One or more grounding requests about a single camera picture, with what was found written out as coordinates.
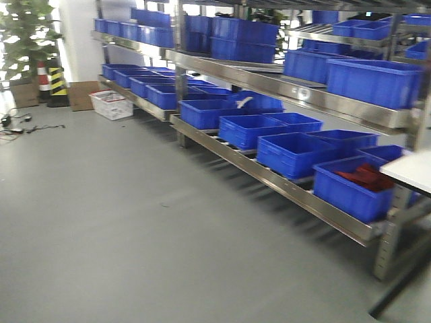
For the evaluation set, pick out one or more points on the steel shelving rack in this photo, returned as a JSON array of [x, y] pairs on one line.
[[403, 236]]

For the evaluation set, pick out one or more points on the blue bin with red cloth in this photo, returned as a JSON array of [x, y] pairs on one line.
[[360, 203]]

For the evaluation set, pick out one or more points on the brown cardboard box on floor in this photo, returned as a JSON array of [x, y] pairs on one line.
[[79, 95]]

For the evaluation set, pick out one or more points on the red cloth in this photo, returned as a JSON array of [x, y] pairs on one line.
[[368, 177]]

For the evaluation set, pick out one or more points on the black yellow traffic cone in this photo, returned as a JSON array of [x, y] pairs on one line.
[[58, 88]]

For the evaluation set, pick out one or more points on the red white traffic cone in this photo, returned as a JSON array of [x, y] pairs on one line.
[[44, 83]]

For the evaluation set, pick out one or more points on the green potted plant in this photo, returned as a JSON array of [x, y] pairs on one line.
[[29, 36]]

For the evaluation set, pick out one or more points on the white wire basket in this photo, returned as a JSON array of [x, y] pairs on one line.
[[111, 104]]

